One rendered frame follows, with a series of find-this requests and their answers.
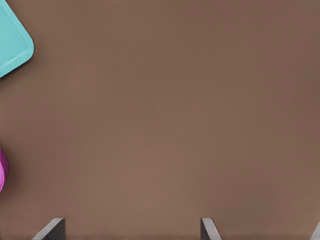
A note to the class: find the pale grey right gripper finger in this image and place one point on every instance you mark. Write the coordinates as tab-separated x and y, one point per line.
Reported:
55	231

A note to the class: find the magenta plate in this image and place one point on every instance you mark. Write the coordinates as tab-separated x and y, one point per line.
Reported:
2	170

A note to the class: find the teal tray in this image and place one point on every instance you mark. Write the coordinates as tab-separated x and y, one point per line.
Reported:
11	42

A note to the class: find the silver frame post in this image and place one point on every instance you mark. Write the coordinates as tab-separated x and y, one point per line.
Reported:
317	233

